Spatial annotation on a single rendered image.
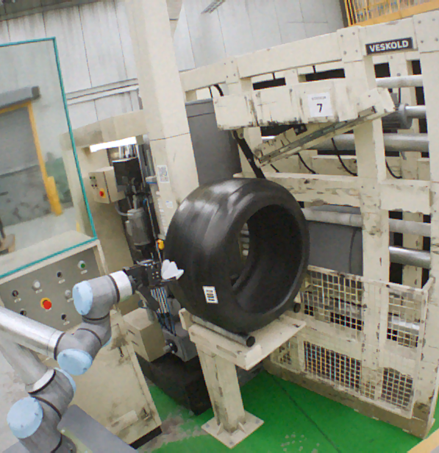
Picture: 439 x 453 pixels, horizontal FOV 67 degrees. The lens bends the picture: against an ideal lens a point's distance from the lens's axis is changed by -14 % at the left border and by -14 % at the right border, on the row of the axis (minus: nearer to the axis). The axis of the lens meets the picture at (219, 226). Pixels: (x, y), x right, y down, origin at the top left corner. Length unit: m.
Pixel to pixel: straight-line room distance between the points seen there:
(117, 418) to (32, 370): 0.78
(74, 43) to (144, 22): 9.31
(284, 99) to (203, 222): 0.52
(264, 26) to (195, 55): 2.53
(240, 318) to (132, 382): 0.92
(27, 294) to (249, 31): 11.08
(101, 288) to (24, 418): 0.61
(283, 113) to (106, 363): 1.41
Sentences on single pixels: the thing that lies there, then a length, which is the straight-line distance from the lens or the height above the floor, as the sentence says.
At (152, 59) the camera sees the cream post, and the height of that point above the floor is 1.98.
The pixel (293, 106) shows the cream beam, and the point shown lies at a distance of 1.36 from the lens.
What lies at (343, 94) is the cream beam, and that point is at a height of 1.73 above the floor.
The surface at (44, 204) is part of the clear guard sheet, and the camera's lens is 1.68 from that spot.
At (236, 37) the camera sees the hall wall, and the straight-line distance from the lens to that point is 11.84.
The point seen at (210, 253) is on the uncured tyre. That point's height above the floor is 1.30.
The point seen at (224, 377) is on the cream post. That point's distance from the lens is 2.00.
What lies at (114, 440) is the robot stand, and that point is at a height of 0.60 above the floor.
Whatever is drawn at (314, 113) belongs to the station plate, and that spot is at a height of 1.67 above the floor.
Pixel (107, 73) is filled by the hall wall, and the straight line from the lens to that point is 10.68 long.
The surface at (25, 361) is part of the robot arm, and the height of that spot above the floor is 1.03.
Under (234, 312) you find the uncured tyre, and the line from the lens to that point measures 1.31.
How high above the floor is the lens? 1.73
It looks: 17 degrees down
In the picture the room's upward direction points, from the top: 10 degrees counter-clockwise
